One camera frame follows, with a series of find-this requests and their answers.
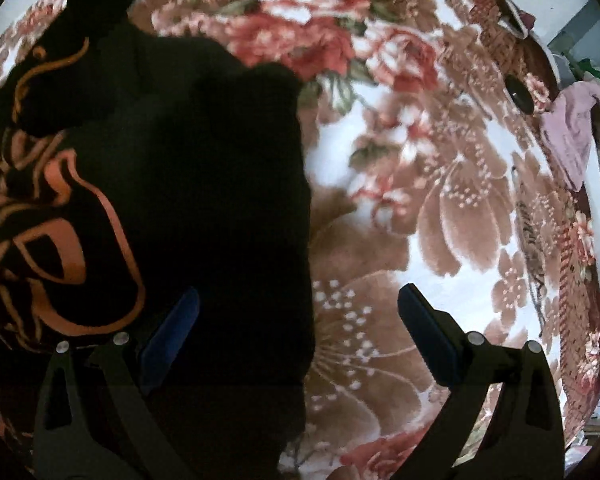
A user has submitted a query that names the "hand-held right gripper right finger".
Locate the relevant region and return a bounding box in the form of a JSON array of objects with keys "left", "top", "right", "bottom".
[{"left": 390, "top": 283, "right": 566, "bottom": 480}]

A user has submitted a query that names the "black oval object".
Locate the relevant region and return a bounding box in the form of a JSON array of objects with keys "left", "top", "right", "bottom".
[{"left": 502, "top": 74, "right": 536, "bottom": 113}]

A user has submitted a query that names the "floral brown and red blanket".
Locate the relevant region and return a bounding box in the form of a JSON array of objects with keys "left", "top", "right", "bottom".
[{"left": 0, "top": 0, "right": 600, "bottom": 480}]

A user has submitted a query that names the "pink cloth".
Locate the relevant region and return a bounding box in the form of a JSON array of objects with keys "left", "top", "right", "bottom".
[{"left": 540, "top": 82, "right": 600, "bottom": 191}]

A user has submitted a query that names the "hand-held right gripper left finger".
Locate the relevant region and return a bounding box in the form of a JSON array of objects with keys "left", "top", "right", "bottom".
[{"left": 32, "top": 287, "right": 201, "bottom": 480}]

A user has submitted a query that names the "black garment with orange print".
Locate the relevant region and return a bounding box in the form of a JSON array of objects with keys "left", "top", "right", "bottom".
[{"left": 0, "top": 0, "right": 316, "bottom": 480}]

